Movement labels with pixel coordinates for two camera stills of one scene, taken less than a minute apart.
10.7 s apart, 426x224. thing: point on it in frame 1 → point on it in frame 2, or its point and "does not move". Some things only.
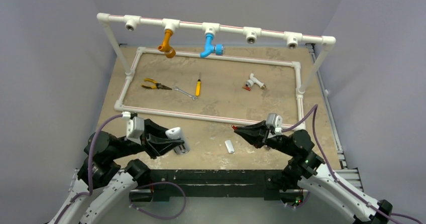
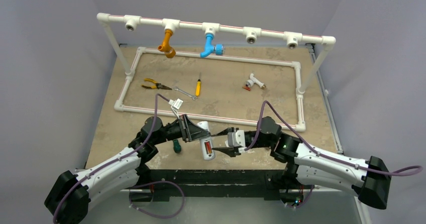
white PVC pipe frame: [250, 35] does not move
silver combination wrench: [193, 97] does not move
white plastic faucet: [249, 83] does not move
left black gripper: [152, 144] → [192, 132]
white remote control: [176, 133] → [211, 155]
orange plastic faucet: [169, 51] does not move
